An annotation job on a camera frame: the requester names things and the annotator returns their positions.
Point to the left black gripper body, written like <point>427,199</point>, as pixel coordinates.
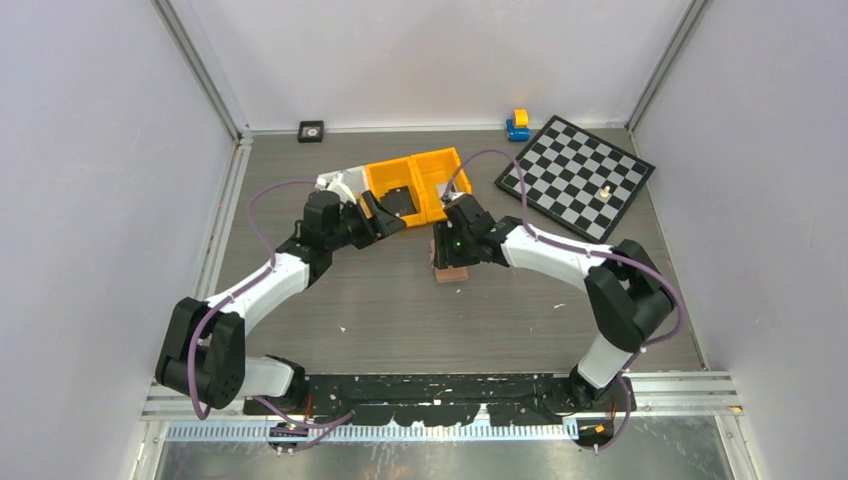
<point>354,228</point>

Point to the tan leather card holder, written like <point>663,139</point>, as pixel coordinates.
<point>449,274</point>

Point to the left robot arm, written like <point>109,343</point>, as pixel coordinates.
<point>204,352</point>

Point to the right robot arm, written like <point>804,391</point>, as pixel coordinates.
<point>628,297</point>

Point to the black card in bin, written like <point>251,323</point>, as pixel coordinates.
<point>399,202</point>

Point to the left orange plastic bin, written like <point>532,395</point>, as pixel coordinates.
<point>385,175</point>

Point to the orange plastic bin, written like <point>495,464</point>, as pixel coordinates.
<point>385,175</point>
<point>437,168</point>

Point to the white plastic bin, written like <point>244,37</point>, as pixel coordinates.
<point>365,181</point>

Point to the right orange plastic bin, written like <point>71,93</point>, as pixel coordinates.
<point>437,168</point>

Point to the black and white chessboard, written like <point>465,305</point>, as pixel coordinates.
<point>564,167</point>

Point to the blue and yellow toy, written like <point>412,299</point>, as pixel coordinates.
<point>517,126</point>

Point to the small black square device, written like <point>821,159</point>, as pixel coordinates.
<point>310,131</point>

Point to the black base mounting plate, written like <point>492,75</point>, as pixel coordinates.
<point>441,400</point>

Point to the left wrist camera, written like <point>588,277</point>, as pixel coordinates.
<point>347,184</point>

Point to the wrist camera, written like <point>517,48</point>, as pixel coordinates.
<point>449,196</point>
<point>347,184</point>

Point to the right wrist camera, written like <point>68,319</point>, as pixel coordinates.
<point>449,196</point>

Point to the aluminium front rail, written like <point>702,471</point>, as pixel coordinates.
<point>708,393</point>

